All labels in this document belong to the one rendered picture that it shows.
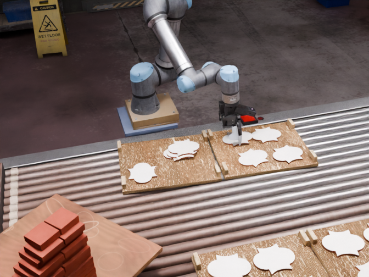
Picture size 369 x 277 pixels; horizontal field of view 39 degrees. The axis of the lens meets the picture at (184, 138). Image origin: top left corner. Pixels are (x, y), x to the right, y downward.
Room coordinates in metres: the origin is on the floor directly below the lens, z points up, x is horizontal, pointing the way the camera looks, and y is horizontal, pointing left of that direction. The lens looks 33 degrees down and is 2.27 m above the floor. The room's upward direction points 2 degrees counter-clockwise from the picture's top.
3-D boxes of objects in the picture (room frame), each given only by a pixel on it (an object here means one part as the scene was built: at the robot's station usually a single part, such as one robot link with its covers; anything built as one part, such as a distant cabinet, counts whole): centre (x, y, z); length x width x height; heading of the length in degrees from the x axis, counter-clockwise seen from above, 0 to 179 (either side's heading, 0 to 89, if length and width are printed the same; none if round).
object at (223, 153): (1.93, -0.33, 0.93); 0.41 x 0.35 x 0.02; 100
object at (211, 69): (2.07, -0.13, 1.24); 0.11 x 0.11 x 0.08; 34
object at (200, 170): (1.86, 0.08, 0.93); 0.41 x 0.35 x 0.02; 98
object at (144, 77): (2.36, 0.19, 1.09); 0.13 x 0.12 x 0.14; 124
